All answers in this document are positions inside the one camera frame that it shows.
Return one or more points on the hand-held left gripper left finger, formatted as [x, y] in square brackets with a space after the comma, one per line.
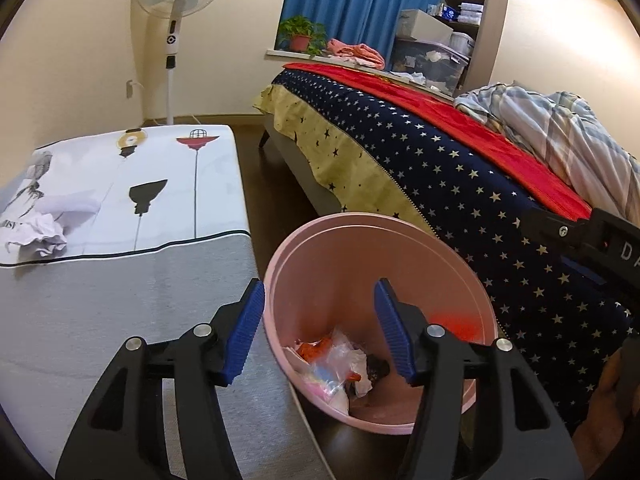
[245, 330]

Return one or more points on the person's right hand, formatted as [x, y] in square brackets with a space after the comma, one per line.
[612, 385]

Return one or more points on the printed white tablecloth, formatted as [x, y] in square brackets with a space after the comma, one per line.
[165, 210]

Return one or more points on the red blanket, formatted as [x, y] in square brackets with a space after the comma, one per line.
[450, 110]

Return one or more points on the stack of white towels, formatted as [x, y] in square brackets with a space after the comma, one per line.
[471, 12]

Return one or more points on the white tissue paper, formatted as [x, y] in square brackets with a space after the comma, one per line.
[70, 205]

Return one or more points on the white wall outlet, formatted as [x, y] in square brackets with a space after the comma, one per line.
[130, 89]

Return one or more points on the potted green plant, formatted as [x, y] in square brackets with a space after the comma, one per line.
[300, 42]

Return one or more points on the clear storage box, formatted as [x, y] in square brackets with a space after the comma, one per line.
[430, 60]

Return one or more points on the person's right forearm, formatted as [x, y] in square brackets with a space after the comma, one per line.
[600, 450]

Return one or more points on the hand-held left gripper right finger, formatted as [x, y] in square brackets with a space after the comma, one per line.
[395, 330]

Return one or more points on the navy star blanket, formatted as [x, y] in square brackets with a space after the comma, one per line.
[450, 170]

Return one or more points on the blue curtain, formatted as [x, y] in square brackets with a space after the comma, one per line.
[350, 0]

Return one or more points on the yellow star cloth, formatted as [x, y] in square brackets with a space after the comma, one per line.
[350, 160]

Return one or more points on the grey bed frame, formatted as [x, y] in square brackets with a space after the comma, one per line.
[305, 175]

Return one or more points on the pink trash bin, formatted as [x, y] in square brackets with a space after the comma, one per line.
[330, 270]

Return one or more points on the clear plastic bag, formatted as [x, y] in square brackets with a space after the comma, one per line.
[345, 357]

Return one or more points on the grey fabric table cover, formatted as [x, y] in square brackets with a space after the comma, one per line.
[100, 300]

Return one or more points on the grey bookshelf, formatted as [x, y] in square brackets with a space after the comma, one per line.
[495, 35]

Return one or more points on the pink cloth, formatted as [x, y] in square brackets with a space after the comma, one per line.
[355, 52]

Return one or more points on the crumpled printed paper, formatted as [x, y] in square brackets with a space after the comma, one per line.
[40, 237]

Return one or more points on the white lidded box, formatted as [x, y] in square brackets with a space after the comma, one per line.
[425, 22]

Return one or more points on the striped grey blanket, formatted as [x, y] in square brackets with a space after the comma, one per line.
[550, 125]

